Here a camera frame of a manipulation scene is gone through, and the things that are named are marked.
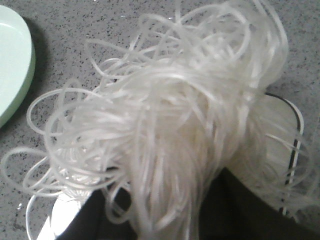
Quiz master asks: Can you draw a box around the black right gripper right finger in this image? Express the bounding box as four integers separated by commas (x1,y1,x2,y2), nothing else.
199,168,318,240

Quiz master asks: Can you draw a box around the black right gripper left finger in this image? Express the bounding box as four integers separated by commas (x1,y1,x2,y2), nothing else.
58,190,137,240

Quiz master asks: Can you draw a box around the white vermicelli noodle bundle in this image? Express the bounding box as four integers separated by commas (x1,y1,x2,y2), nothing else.
0,0,320,240

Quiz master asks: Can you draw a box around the silver black kitchen scale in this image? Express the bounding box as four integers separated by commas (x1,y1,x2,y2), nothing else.
37,93,304,240

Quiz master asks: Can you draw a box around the light green round plate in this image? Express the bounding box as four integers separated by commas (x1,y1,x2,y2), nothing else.
0,5,36,126

